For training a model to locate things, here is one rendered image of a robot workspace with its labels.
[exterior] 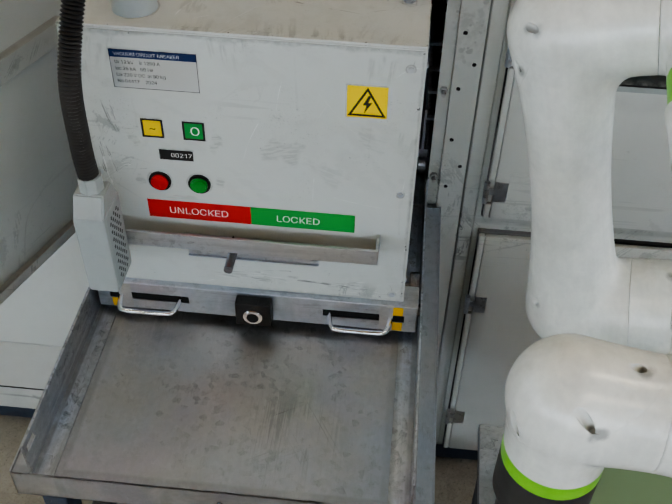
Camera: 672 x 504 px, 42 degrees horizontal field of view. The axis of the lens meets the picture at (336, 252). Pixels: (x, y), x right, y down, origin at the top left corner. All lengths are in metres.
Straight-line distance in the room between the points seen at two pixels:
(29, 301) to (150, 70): 1.02
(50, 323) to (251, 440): 0.93
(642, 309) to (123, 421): 0.78
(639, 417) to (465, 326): 1.25
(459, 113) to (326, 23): 0.48
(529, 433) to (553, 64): 0.41
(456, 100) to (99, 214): 0.68
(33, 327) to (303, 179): 1.09
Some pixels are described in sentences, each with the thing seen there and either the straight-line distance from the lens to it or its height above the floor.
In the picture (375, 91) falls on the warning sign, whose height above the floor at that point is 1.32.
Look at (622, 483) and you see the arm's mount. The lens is 1.13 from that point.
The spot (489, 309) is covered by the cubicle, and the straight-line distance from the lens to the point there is 1.93.
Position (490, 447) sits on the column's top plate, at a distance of 1.50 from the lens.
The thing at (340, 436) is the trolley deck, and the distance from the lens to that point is 1.37.
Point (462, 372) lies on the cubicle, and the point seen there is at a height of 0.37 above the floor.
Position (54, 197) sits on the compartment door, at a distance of 1.72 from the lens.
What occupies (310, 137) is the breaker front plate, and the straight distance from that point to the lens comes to 1.25.
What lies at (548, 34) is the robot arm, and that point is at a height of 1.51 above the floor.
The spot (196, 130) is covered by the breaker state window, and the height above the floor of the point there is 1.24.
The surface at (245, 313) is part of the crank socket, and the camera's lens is 1.46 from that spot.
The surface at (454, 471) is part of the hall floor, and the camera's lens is 2.37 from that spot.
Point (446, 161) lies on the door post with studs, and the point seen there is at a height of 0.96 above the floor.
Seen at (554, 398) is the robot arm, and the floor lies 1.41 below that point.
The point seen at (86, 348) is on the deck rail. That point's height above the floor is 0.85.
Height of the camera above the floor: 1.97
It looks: 43 degrees down
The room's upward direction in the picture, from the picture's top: 1 degrees clockwise
